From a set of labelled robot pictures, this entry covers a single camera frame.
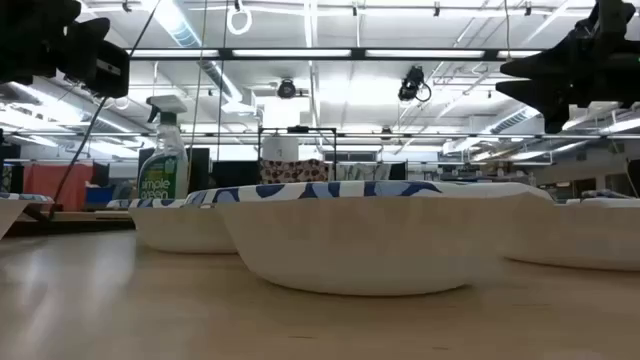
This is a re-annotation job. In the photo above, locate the black monitor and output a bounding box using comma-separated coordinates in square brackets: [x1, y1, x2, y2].
[189, 147, 211, 194]

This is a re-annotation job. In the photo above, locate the thin black frame rail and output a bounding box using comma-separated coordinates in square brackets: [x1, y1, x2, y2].
[0, 130, 640, 141]

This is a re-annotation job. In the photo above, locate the wooden bench with black edge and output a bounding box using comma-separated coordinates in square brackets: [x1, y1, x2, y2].
[4, 209, 137, 237]

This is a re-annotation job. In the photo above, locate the brown spotted cloth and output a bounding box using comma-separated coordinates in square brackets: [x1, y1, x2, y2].
[259, 158, 332, 185]

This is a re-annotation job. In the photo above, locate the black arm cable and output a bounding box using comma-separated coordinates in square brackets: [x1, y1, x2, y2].
[48, 0, 162, 220]

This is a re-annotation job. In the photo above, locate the black panel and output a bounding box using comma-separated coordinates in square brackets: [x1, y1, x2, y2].
[212, 159, 261, 189]

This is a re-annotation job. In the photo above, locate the black overhead crossbar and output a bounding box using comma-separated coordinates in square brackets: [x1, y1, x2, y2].
[127, 47, 547, 63]

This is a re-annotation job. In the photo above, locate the round black ceiling fixture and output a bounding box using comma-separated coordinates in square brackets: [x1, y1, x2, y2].
[276, 78, 298, 100]

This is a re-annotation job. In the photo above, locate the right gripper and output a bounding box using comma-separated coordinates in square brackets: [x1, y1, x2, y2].
[494, 2, 640, 135]

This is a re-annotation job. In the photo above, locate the black overhead camera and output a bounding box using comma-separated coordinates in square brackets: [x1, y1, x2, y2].
[397, 64, 433, 104]

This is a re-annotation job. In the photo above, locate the green cleaner spray bottle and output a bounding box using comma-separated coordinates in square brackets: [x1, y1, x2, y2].
[136, 94, 190, 201]

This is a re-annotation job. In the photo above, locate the white paper towel roll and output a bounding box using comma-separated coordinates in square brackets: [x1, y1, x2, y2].
[261, 135, 300, 162]

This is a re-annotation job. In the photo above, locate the blue bin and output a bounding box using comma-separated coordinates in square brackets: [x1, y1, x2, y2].
[84, 185, 114, 205]

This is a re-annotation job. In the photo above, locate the orange cloth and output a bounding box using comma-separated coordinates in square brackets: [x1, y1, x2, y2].
[23, 162, 95, 212]

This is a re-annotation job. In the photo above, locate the white paper bowl blue pattern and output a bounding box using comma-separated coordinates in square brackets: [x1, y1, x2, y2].
[107, 197, 239, 255]
[502, 188, 640, 273]
[0, 192, 55, 241]
[183, 180, 555, 297]

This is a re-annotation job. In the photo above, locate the thin hanging cable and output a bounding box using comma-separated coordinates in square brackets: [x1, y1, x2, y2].
[216, 0, 229, 162]
[187, 0, 208, 187]

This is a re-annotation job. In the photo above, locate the white cable loop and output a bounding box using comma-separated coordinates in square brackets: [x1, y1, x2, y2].
[226, 0, 253, 37]

